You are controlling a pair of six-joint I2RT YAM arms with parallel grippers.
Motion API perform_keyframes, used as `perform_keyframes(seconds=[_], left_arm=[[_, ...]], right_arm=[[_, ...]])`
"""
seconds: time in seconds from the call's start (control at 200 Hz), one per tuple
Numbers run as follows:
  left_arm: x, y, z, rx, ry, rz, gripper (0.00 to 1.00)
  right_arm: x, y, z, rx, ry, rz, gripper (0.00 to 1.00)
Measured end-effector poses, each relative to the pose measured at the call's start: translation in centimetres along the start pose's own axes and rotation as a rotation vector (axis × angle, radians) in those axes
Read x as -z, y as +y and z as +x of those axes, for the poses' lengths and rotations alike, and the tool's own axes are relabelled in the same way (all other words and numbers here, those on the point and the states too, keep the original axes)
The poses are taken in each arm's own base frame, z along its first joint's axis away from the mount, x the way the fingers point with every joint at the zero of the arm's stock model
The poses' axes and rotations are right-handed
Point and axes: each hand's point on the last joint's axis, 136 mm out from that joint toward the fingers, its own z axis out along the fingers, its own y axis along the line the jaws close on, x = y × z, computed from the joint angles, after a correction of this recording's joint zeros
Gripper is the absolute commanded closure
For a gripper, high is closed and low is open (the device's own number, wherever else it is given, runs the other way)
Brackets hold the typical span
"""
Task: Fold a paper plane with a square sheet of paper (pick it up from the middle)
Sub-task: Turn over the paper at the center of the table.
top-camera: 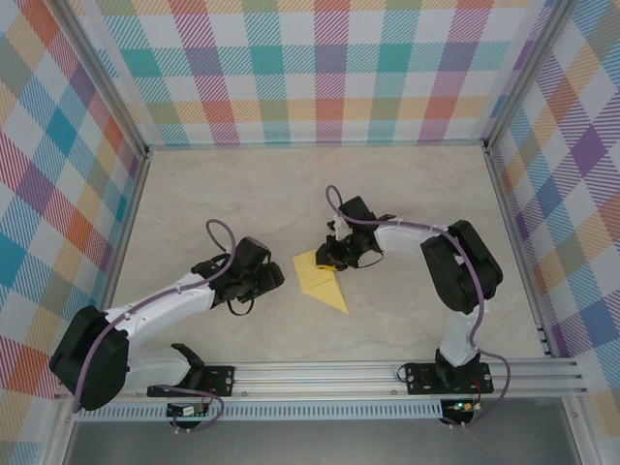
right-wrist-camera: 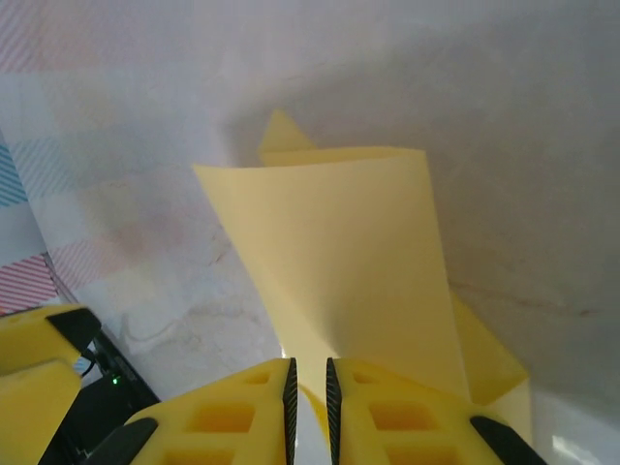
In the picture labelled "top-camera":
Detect yellow square paper sheet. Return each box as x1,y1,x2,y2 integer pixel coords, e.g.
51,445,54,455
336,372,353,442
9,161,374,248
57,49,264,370
292,249,351,317

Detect left small circuit board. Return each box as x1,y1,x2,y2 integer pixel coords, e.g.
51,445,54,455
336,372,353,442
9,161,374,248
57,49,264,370
167,403,210,419

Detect right gripper black wire loop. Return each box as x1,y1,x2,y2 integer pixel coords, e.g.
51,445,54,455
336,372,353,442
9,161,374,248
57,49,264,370
356,249,385,270

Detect gripper black wire loop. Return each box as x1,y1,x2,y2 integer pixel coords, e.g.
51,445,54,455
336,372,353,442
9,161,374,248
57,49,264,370
227,295,257,319
356,249,385,270

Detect left gripper black wire loop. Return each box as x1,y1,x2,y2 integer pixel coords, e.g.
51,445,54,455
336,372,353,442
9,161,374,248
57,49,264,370
227,295,257,319

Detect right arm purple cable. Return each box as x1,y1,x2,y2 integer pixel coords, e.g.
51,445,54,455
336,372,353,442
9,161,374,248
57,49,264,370
324,184,512,430

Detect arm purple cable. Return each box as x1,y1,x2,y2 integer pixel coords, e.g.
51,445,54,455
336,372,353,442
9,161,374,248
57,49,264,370
324,184,512,430
71,218,239,434

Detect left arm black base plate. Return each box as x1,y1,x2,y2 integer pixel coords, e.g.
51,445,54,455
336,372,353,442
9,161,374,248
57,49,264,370
147,365,236,398

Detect thin aluminium wall rail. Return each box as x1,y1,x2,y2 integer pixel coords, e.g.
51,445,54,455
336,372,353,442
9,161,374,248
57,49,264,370
144,139,488,149

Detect long aluminium mounting rail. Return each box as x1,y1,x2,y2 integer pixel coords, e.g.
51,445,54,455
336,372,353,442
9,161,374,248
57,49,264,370
52,360,590,401

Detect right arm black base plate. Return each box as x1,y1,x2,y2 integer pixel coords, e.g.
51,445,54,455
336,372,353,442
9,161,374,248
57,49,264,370
405,362,494,396

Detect aluminium side rail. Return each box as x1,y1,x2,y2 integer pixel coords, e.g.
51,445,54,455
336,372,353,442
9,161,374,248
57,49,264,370
483,144,556,358
86,149,152,364

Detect slotted grey cable duct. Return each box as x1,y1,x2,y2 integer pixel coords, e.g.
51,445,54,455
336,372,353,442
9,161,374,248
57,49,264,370
75,399,445,421

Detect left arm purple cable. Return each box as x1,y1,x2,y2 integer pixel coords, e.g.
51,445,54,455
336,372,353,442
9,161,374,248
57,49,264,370
71,218,239,434

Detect aluminium frame post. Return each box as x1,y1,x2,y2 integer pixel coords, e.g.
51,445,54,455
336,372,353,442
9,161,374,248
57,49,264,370
482,0,580,152
50,0,151,159

